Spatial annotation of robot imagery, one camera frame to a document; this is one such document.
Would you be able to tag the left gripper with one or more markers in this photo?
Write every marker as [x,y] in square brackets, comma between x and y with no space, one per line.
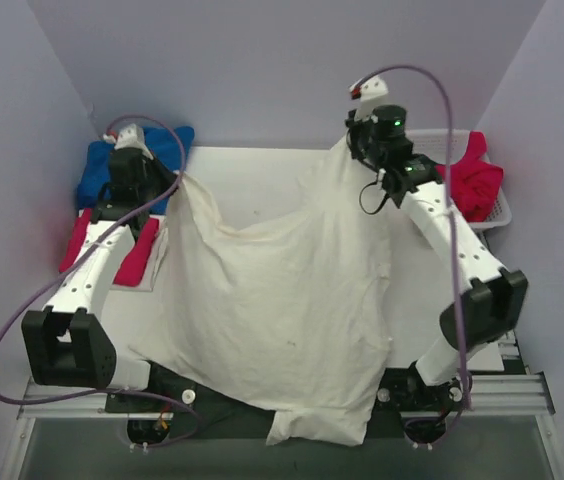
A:
[160,167]

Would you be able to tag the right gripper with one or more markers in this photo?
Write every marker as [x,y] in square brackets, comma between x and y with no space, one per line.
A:
[357,138]

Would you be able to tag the red t-shirt in basket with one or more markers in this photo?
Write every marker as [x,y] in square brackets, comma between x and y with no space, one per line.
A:
[475,183]

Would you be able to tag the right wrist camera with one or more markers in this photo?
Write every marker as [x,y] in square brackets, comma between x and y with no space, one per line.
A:
[370,94]

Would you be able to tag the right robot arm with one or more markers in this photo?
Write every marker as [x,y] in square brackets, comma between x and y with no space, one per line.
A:
[488,298]

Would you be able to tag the white plastic basket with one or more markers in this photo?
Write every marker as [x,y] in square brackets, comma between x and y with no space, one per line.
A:
[443,151]

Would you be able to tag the folded red t-shirt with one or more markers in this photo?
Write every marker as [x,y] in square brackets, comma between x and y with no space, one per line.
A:
[78,239]

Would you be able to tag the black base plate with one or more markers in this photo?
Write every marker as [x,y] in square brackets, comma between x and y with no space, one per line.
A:
[403,406]

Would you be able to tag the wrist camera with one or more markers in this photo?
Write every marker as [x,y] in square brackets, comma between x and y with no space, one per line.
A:
[370,94]
[131,136]

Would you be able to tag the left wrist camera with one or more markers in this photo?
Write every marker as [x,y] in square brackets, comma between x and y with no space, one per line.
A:
[131,136]

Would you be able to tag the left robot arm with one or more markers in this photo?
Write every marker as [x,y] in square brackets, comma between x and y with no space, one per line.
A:
[65,341]

